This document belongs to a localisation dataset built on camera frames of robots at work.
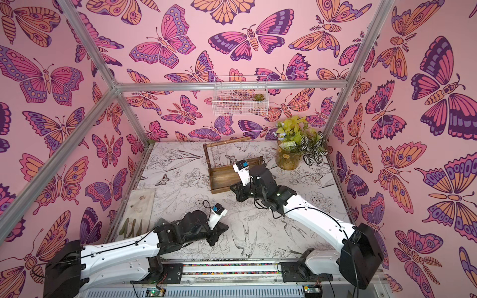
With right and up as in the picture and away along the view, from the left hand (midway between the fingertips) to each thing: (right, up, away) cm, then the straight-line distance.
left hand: (229, 227), depth 76 cm
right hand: (+1, +17, 0) cm, 17 cm away
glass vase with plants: (+33, +38, +21) cm, 55 cm away
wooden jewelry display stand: (-5, +18, +27) cm, 33 cm away
